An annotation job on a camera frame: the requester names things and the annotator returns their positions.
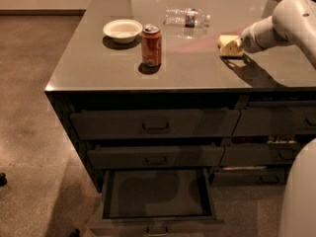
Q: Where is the white paper bowl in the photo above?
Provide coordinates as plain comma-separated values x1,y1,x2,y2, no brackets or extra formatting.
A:
103,19,142,43

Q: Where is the dark grey drawer cabinet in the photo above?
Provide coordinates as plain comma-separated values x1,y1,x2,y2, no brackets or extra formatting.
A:
44,0,316,237

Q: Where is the black object on floor bottom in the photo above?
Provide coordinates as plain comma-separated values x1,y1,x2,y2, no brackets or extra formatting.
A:
68,228,80,237

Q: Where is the red soda can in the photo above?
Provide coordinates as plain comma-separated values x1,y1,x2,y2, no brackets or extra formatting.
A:
140,24,162,67

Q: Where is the clear plastic water bottle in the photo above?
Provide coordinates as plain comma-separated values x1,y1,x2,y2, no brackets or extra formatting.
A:
164,8,210,28

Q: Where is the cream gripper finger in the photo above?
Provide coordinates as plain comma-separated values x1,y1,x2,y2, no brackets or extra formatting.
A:
219,40,244,57

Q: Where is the open bottom left drawer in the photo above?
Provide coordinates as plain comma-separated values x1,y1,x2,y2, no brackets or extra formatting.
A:
89,168,224,237

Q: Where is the top right drawer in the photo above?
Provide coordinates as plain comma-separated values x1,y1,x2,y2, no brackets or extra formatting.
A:
233,102,316,136

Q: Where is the middle left drawer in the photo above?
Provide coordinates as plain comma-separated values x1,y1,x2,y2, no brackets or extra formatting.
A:
87,145,224,169

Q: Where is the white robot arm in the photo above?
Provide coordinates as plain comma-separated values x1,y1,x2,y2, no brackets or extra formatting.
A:
218,0,316,237

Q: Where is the black object on floor left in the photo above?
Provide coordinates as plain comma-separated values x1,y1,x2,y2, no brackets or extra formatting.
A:
0,173,7,187

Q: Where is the top left drawer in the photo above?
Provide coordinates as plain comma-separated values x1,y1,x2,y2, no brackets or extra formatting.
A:
70,109,239,140

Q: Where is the black object on floor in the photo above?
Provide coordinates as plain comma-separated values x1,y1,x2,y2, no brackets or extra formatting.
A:
0,173,7,187
68,228,80,237

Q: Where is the yellow sponge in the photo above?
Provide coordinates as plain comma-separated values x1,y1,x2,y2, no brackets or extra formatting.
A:
218,35,239,48

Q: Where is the middle right drawer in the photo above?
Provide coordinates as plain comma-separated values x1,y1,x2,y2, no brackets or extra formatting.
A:
220,143,302,167

